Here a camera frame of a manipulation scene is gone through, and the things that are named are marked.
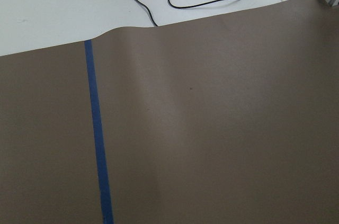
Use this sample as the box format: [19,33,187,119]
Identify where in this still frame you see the blue tape grid lines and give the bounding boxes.
[84,40,114,223]

